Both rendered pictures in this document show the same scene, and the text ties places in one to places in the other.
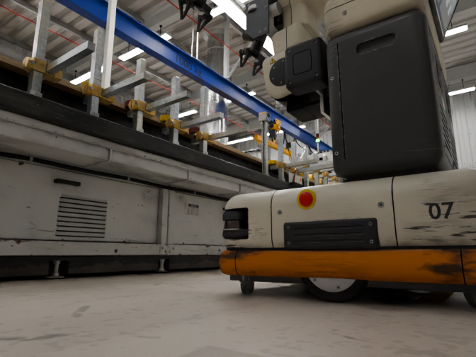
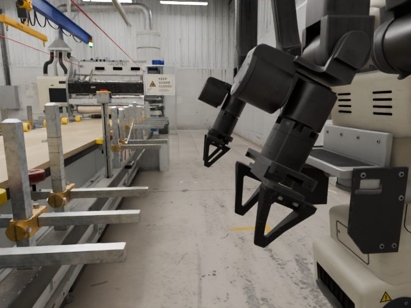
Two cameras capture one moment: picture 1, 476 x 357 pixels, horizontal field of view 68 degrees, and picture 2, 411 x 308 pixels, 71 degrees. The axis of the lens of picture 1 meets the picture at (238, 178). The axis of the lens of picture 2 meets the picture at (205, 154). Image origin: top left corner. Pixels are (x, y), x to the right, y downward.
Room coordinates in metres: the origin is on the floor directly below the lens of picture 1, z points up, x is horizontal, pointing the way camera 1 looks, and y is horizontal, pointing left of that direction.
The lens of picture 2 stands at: (1.00, 0.48, 1.16)
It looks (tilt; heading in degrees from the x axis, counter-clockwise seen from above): 10 degrees down; 319
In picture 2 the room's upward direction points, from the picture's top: straight up
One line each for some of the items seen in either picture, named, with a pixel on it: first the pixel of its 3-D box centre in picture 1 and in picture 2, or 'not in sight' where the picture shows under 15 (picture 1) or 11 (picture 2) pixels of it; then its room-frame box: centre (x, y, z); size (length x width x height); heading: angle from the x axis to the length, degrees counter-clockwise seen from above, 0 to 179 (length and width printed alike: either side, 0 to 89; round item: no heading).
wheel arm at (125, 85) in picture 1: (114, 90); not in sight; (1.46, 0.55, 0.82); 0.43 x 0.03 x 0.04; 55
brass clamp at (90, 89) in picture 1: (98, 93); not in sight; (1.50, 0.64, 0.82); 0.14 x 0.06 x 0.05; 145
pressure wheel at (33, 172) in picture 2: (195, 136); (33, 185); (2.19, 0.28, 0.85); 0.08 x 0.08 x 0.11
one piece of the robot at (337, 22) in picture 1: (385, 98); not in sight; (1.04, -0.46, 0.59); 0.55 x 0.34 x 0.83; 145
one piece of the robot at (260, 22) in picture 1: (275, 27); (342, 177); (1.26, -0.15, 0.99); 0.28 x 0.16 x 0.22; 145
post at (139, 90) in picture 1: (139, 101); not in sight; (1.69, 0.51, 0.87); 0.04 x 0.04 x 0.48; 55
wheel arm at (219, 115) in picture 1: (190, 124); (64, 219); (1.87, 0.26, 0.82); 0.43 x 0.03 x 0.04; 55
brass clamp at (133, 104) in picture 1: (142, 108); not in sight; (1.70, 0.49, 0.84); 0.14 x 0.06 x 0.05; 145
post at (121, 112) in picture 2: (294, 167); (122, 139); (3.11, -0.51, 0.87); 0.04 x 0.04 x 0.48; 55
